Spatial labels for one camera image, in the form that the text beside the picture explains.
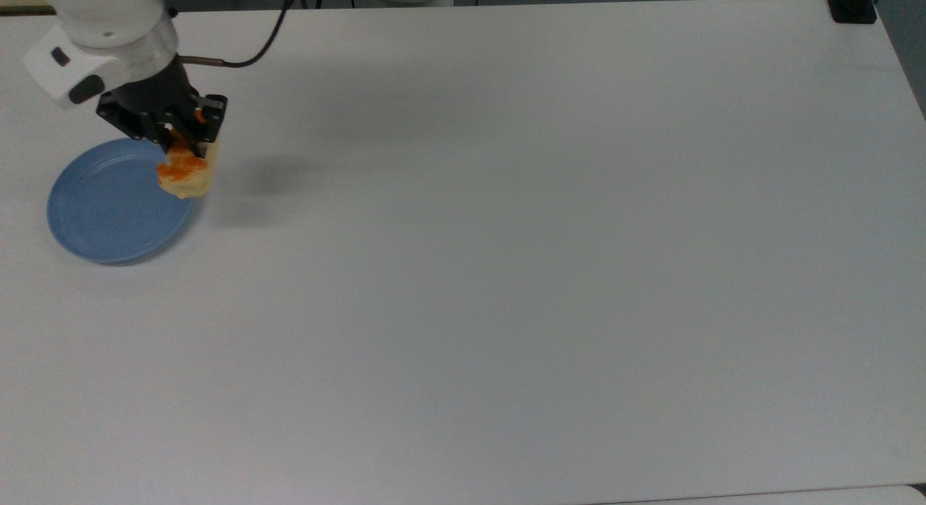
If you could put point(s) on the bread with orange topping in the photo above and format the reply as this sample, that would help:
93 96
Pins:
184 176

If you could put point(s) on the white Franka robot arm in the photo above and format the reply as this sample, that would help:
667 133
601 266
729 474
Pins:
101 20

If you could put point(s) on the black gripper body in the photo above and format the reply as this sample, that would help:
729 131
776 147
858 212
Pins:
155 92

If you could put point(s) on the blue round plate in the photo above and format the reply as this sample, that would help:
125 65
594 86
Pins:
101 208

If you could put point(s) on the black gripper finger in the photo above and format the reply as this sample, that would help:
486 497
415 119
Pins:
208 118
126 121

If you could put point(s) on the black table clamp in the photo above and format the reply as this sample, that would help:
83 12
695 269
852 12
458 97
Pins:
852 6

